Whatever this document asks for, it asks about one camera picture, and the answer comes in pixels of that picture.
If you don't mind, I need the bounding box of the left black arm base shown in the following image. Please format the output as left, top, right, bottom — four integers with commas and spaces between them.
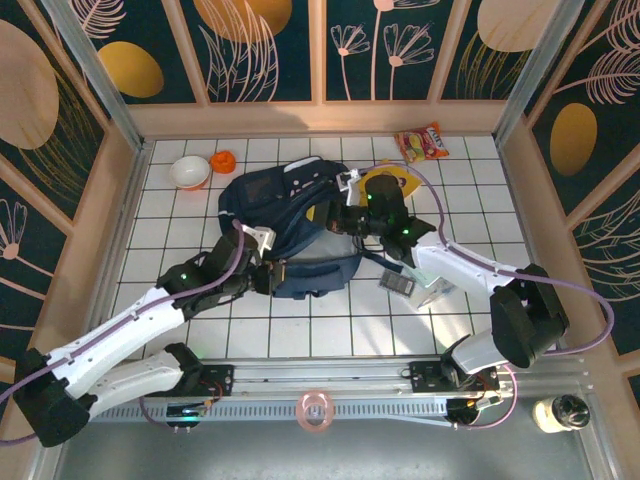
143, 363, 235, 399

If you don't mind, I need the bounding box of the white orange bowl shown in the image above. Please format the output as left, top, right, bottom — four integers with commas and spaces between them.
168, 155, 211, 192

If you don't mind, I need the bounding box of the yellow book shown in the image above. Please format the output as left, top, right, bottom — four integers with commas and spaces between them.
359, 158, 422, 199

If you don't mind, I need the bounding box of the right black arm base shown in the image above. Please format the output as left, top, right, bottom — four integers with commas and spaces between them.
409, 359, 501, 394

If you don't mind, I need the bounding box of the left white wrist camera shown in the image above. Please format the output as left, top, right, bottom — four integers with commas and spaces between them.
242, 224, 277, 251

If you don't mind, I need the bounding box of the aluminium corner post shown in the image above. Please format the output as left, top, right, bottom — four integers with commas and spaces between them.
492, 0, 586, 146
42, 0, 149, 151

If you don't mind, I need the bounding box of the white bottle black cap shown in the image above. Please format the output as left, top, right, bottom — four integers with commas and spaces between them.
532, 394, 591, 434

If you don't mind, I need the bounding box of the black controller board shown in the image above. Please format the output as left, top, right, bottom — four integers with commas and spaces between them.
166, 403, 206, 432
446, 393, 501, 430

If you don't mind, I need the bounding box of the navy blue backpack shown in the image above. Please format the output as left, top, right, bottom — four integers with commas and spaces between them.
218, 155, 396, 301

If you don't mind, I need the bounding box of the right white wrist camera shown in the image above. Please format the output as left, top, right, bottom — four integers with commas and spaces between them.
337, 169, 364, 206

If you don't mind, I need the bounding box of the aluminium rail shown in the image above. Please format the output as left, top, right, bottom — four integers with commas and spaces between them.
49, 353, 589, 401

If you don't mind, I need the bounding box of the pink tape roll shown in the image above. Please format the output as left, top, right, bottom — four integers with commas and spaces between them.
295, 389, 335, 434

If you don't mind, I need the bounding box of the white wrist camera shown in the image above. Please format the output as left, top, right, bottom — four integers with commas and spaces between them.
242, 224, 277, 251
337, 169, 364, 206

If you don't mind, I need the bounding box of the slotted grey cable duct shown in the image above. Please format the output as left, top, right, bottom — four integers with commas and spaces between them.
67, 399, 451, 425

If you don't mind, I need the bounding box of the orange snack bag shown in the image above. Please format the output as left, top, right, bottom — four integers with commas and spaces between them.
393, 121, 450, 165

